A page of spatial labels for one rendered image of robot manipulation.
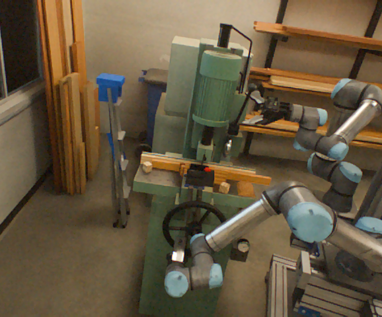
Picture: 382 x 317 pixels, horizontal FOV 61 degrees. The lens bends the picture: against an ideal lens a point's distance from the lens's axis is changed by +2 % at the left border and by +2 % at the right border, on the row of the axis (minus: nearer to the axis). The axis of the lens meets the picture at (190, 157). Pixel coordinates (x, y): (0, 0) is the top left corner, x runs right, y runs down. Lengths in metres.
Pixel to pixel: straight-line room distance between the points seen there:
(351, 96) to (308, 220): 0.87
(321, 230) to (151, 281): 1.14
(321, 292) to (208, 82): 1.00
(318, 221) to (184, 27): 3.10
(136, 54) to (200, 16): 0.82
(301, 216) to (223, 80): 0.69
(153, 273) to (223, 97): 1.03
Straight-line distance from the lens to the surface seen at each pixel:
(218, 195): 1.54
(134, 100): 4.02
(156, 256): 1.80
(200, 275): 1.13
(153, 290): 1.98
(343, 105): 1.76
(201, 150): 1.56
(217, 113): 1.46
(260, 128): 3.67
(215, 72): 1.40
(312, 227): 1.03
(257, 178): 1.69
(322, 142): 1.46
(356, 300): 1.58
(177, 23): 3.82
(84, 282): 2.29
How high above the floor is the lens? 1.70
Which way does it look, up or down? 26 degrees down
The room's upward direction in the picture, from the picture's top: 10 degrees clockwise
